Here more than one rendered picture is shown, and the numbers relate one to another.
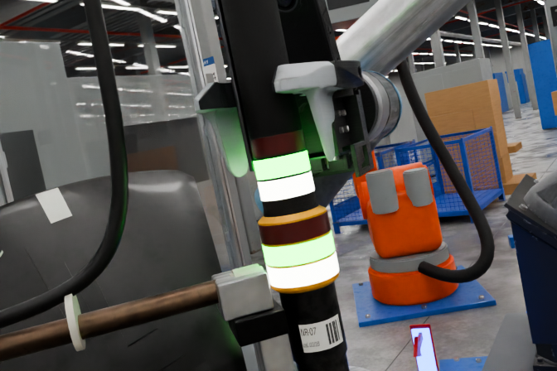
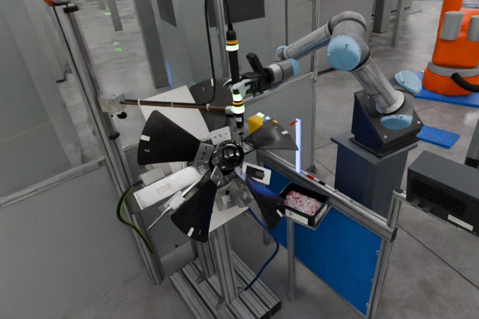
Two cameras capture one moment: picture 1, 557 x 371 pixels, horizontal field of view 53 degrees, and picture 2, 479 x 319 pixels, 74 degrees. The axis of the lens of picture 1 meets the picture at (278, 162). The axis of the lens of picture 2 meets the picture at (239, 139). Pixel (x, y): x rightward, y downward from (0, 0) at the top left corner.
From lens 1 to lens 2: 1.03 m
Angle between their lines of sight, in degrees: 43
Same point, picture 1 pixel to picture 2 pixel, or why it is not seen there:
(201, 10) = not seen: outside the picture
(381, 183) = (451, 21)
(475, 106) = not seen: outside the picture
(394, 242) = (445, 57)
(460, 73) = not seen: outside the picture
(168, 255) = (227, 97)
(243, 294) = (227, 110)
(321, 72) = (240, 86)
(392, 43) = (305, 50)
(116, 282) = (218, 100)
